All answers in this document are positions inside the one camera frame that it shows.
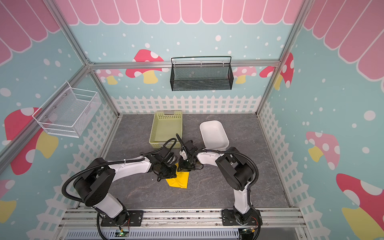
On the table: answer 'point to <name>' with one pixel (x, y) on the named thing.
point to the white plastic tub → (213, 135)
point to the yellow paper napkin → (181, 180)
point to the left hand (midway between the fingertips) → (175, 178)
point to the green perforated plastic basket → (166, 124)
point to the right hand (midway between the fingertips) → (177, 169)
